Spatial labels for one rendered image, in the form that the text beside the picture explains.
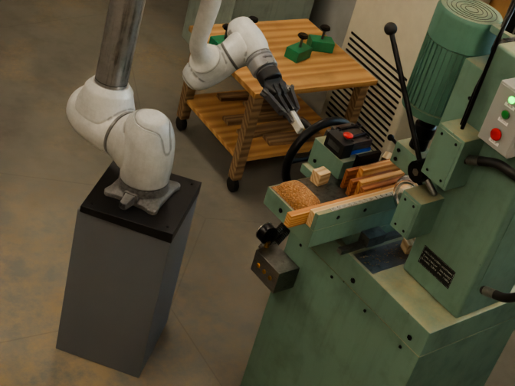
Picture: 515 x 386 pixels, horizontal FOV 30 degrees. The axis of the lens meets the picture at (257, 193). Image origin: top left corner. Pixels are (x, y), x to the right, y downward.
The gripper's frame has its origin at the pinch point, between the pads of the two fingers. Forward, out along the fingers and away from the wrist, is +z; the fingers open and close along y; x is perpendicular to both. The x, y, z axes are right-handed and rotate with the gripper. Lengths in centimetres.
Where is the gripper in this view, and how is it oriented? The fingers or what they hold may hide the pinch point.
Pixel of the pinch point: (296, 122)
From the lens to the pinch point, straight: 301.0
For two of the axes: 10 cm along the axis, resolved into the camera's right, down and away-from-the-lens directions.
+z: 4.5, 8.2, -3.6
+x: -4.1, 5.4, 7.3
